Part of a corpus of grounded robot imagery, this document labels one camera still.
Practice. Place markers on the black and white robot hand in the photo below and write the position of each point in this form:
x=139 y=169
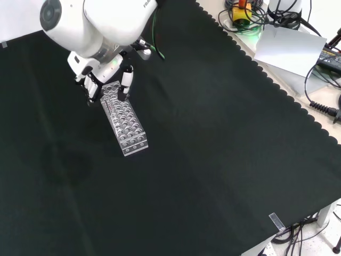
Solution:
x=101 y=70

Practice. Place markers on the black bench cloth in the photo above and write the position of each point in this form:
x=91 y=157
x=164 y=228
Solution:
x=199 y=146

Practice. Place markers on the clear glass test tube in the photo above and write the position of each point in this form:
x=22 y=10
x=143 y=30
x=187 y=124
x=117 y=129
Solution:
x=108 y=108

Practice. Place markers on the black tripod leg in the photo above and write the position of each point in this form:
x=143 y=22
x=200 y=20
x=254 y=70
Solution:
x=337 y=232

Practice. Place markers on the black tripod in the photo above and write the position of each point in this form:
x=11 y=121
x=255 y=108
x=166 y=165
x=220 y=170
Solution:
x=334 y=40

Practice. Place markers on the white table leg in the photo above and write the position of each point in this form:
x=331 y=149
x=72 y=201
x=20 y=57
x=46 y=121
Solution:
x=326 y=214

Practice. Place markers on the yellow stop button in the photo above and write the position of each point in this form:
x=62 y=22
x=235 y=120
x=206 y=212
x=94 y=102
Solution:
x=241 y=16

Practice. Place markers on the yellow and black device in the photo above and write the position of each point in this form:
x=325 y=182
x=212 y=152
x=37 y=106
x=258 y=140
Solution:
x=330 y=58

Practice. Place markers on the clear test tube rack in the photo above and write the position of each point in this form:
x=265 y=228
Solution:
x=128 y=130

